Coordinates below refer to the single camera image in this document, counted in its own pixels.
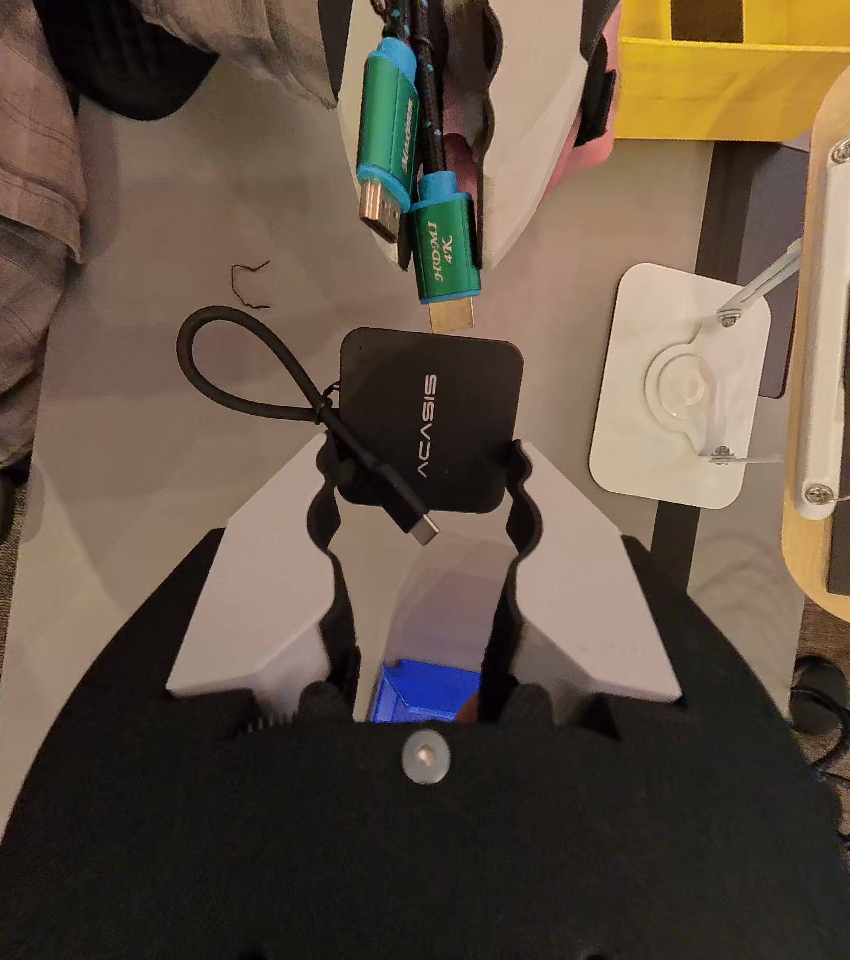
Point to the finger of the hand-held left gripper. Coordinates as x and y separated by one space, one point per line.
537 90
347 135

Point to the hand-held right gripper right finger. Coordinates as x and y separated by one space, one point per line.
597 600

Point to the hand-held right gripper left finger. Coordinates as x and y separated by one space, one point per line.
253 600

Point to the yellow plastic bin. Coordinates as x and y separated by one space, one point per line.
755 83

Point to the black adapter hub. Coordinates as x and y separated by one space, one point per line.
425 390

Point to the person's left forearm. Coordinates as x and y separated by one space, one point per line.
275 45

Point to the person's left hand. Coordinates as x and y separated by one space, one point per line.
593 153

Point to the black twist tie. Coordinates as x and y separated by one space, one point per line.
253 273

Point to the blue plastic bin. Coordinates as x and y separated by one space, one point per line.
425 693

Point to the person's plaid shirt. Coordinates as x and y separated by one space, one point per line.
5 225

